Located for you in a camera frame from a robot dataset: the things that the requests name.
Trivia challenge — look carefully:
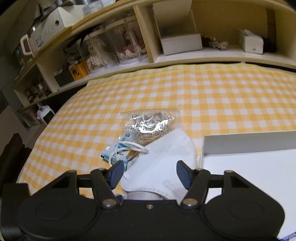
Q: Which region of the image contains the blue white wet wipe packet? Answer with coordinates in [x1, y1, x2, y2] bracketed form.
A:
[101, 131, 147, 171]

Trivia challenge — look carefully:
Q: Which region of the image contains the white face mask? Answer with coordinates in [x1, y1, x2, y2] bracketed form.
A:
[121, 129, 197, 203]

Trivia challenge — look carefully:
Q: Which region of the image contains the grey toilet sheet packet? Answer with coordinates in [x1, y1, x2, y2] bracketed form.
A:
[113, 191, 166, 200]

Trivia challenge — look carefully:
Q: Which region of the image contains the clear bag of rubber bands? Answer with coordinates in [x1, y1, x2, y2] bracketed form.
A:
[120, 108, 183, 146]

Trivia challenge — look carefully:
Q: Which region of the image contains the blue white tissue pack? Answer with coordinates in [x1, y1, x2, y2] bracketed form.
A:
[280, 232, 296, 241]

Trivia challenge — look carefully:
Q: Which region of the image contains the yellow checkered bed sheet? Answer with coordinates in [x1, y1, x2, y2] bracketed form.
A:
[18, 64, 295, 193]

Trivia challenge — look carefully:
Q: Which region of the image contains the white shallow cardboard box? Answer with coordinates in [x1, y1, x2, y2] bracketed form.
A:
[200, 131, 295, 239]

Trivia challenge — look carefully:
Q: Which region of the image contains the white space heater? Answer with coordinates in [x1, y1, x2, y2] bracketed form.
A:
[37, 105, 55, 126]

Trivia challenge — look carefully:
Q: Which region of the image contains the yellow black small box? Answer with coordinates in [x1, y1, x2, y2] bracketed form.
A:
[69, 61, 89, 81]

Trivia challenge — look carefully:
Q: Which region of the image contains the doll in red dress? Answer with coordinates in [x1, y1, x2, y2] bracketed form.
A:
[112, 20, 147, 65]

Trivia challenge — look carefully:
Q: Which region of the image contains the doll in white dress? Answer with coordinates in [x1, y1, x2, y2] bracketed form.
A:
[84, 35, 117, 74]

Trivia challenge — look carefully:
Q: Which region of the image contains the dried flower bundle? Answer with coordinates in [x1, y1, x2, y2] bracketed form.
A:
[209, 38, 229, 51]

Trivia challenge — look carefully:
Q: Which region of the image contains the wooden headboard shelf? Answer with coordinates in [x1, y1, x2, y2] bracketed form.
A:
[13, 1, 295, 111]

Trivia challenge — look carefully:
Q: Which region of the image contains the white tissue box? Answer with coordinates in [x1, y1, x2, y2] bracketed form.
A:
[238, 29, 264, 55]

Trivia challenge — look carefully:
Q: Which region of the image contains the open white cardboard box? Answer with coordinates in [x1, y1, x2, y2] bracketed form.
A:
[152, 0, 203, 56]

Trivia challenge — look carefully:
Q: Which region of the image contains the white file box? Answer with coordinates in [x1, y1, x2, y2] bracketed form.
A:
[31, 5, 84, 51]

